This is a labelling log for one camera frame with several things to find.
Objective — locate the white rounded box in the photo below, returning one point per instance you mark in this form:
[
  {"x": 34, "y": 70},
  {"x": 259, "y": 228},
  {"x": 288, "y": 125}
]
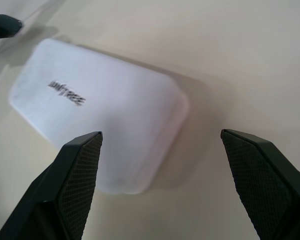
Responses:
[{"x": 100, "y": 110}]

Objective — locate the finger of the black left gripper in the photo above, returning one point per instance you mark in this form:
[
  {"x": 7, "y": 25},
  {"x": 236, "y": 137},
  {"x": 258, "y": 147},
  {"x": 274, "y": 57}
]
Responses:
[{"x": 2, "y": 26}]

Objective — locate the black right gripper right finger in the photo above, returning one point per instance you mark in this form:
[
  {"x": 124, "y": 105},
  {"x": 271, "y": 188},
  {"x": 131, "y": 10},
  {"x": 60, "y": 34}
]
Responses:
[{"x": 265, "y": 185}]

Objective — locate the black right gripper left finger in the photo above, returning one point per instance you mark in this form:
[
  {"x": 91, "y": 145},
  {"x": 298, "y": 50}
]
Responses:
[{"x": 65, "y": 190}]

